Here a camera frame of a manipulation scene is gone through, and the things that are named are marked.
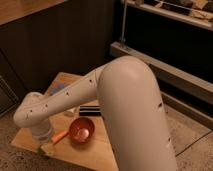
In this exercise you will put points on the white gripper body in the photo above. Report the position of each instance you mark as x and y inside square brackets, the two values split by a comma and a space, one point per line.
[42, 131]

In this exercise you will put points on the orange pepper with green stem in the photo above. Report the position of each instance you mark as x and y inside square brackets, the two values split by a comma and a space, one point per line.
[48, 147]

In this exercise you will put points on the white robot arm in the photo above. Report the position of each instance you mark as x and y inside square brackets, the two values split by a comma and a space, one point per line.
[130, 103]

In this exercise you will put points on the red bowl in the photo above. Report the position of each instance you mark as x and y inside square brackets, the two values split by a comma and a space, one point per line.
[81, 130]

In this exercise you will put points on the black white striped block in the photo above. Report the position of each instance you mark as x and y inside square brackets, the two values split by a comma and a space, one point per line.
[89, 111]

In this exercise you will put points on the blue sponge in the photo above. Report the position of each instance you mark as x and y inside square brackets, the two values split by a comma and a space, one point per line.
[57, 88]

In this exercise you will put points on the metal shelf rack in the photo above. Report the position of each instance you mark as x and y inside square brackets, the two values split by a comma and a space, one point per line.
[179, 53]

